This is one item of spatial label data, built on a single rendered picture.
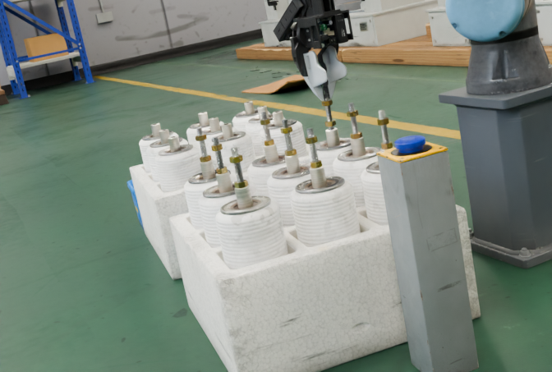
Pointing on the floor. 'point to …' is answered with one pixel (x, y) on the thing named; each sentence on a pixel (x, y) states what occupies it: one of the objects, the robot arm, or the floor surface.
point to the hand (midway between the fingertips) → (322, 92)
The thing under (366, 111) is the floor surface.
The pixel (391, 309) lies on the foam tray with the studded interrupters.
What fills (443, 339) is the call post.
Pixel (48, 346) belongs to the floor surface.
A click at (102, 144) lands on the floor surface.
